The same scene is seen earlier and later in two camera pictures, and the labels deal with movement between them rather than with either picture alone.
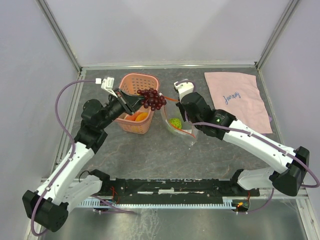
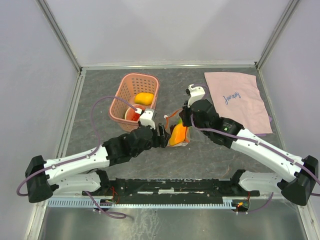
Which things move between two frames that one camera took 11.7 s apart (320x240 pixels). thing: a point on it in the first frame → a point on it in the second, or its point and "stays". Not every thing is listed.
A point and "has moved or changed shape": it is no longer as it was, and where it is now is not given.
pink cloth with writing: x=239 y=94 stays
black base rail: x=161 y=190 stays
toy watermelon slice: x=133 y=117 stays
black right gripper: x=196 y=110 stays
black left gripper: x=134 y=101 → x=162 y=140
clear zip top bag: x=173 y=116 has moved or changed shape
